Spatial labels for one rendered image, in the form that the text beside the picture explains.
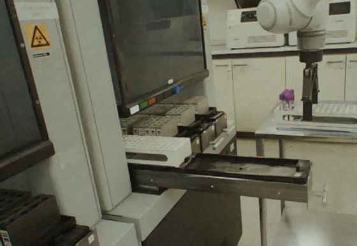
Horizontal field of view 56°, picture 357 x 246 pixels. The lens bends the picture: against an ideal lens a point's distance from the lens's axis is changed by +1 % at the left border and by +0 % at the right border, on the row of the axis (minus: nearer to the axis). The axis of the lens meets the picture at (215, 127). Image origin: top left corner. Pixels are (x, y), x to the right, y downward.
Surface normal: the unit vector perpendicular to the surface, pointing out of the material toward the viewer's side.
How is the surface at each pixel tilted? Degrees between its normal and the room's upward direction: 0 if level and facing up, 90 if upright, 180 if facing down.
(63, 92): 90
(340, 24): 90
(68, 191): 90
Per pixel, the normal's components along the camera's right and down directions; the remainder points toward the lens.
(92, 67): 0.94, 0.04
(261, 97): -0.34, 0.32
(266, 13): -0.80, 0.30
